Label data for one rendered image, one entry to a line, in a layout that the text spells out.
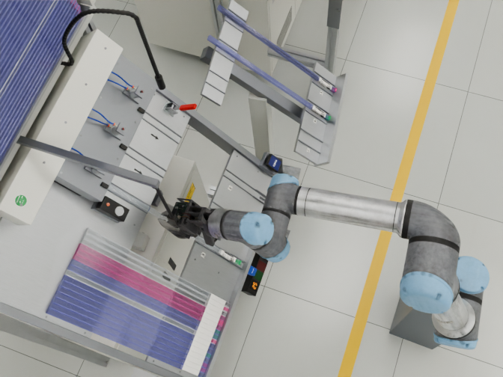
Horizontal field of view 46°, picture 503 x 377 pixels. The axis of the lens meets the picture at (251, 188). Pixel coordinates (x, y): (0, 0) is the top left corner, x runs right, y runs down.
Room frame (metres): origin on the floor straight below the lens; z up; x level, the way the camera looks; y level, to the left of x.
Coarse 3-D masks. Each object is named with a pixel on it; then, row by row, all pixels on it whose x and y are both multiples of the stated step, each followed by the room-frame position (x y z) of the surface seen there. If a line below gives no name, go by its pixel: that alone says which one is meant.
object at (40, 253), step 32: (160, 96) 0.89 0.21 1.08; (160, 128) 0.81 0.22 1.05; (128, 160) 0.71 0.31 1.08; (160, 160) 0.73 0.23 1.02; (64, 192) 0.61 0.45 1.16; (128, 192) 0.63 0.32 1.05; (0, 224) 0.52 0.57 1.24; (32, 224) 0.53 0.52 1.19; (64, 224) 0.54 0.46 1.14; (96, 224) 0.55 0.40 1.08; (128, 224) 0.56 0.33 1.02; (0, 256) 0.46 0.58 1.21; (32, 256) 0.46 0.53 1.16; (64, 256) 0.47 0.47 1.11; (0, 288) 0.39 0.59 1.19; (32, 288) 0.39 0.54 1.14
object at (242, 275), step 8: (248, 256) 0.51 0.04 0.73; (248, 264) 0.48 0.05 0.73; (240, 272) 0.46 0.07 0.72; (240, 280) 0.44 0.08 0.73; (240, 288) 0.41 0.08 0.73; (232, 296) 0.39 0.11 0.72; (232, 304) 0.37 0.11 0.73; (232, 312) 0.35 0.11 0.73; (224, 328) 0.30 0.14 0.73; (224, 336) 0.28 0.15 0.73; (216, 344) 0.26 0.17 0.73; (216, 352) 0.24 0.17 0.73; (208, 368) 0.20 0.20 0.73; (208, 376) 0.18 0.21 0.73
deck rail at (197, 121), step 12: (144, 72) 0.94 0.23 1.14; (156, 84) 0.92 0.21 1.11; (168, 96) 0.89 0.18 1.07; (192, 120) 0.86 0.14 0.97; (204, 120) 0.86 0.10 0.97; (204, 132) 0.85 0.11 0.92; (216, 132) 0.83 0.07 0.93; (216, 144) 0.83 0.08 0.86; (228, 144) 0.81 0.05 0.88; (252, 156) 0.79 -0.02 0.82
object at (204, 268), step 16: (240, 160) 0.78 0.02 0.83; (224, 176) 0.72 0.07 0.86; (240, 176) 0.74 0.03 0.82; (256, 176) 0.75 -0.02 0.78; (224, 192) 0.68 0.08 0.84; (240, 192) 0.69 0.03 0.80; (256, 192) 0.70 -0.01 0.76; (208, 208) 0.63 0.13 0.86; (224, 208) 0.64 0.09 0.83; (240, 208) 0.64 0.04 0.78; (256, 208) 0.65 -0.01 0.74; (224, 240) 0.55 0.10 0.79; (192, 256) 0.50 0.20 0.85; (208, 256) 0.50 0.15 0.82; (240, 256) 0.51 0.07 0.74; (192, 272) 0.45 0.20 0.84; (208, 272) 0.46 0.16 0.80; (224, 272) 0.46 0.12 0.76; (208, 288) 0.41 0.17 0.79; (224, 288) 0.42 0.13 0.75; (176, 368) 0.21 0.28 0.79
